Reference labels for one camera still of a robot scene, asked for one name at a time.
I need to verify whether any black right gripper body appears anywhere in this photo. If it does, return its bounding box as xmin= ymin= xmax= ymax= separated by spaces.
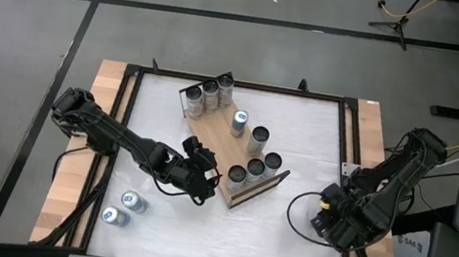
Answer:
xmin=307 ymin=181 xmax=382 ymax=257

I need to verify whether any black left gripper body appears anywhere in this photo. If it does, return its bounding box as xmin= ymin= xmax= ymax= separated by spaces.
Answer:
xmin=153 ymin=145 xmax=210 ymax=191

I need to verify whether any Celsius Arctic Vibe can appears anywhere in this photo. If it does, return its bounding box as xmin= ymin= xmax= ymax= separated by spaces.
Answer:
xmin=224 ymin=162 xmax=249 ymax=195
xmin=258 ymin=150 xmax=285 ymax=183
xmin=243 ymin=156 xmax=267 ymax=187

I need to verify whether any Celsius Beach Vibe can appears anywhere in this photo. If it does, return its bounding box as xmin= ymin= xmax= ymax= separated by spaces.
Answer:
xmin=181 ymin=84 xmax=208 ymax=121
xmin=198 ymin=77 xmax=223 ymax=115
xmin=213 ymin=71 xmax=238 ymax=110

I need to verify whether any blue silver Red Bull can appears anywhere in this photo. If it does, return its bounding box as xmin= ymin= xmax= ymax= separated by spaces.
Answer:
xmin=100 ymin=204 xmax=133 ymax=229
xmin=119 ymin=189 xmax=150 ymax=215
xmin=227 ymin=107 xmax=251 ymax=141

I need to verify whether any Celsius Tropical Vibe can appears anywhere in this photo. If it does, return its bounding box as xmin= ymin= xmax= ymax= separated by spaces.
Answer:
xmin=245 ymin=123 xmax=272 ymax=160

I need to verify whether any wooden tray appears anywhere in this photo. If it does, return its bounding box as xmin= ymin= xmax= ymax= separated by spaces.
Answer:
xmin=164 ymin=64 xmax=303 ymax=217

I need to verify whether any white SA6 box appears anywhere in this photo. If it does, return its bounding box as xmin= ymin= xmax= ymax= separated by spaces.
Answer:
xmin=389 ymin=227 xmax=433 ymax=257

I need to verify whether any black tripod stand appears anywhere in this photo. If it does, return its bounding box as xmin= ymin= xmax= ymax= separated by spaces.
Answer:
xmin=364 ymin=0 xmax=415 ymax=53

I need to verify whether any black metal table frame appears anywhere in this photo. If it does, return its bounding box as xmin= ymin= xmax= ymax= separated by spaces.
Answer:
xmin=28 ymin=52 xmax=424 ymax=257

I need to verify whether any short yellow cable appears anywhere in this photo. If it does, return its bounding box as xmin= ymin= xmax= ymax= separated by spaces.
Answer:
xmin=442 ymin=139 xmax=459 ymax=154

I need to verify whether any long yellow cable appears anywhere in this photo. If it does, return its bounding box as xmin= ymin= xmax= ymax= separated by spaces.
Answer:
xmin=367 ymin=0 xmax=444 ymax=25

